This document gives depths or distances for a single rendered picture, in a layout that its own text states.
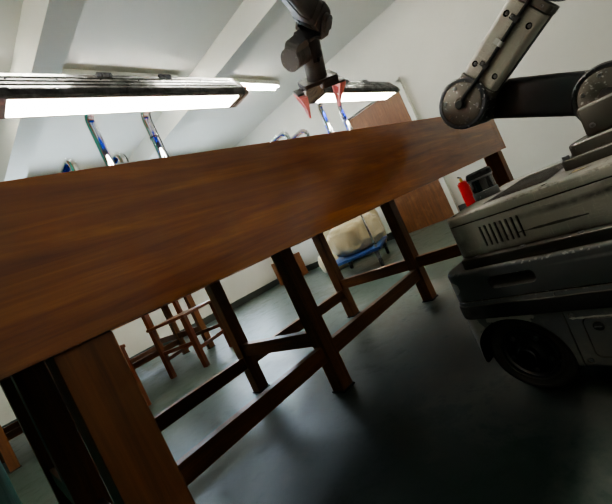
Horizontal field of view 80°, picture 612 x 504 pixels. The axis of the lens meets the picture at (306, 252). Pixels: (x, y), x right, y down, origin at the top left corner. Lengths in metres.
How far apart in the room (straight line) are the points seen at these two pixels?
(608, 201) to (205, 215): 0.73
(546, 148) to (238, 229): 5.00
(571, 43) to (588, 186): 4.54
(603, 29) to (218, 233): 5.09
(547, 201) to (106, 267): 0.81
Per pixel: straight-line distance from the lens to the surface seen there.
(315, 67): 1.10
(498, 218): 0.95
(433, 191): 5.70
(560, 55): 5.38
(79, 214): 0.49
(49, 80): 0.95
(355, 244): 3.97
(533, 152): 5.40
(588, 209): 0.90
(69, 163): 1.34
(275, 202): 0.62
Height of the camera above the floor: 0.58
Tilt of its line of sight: 2 degrees down
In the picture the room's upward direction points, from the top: 25 degrees counter-clockwise
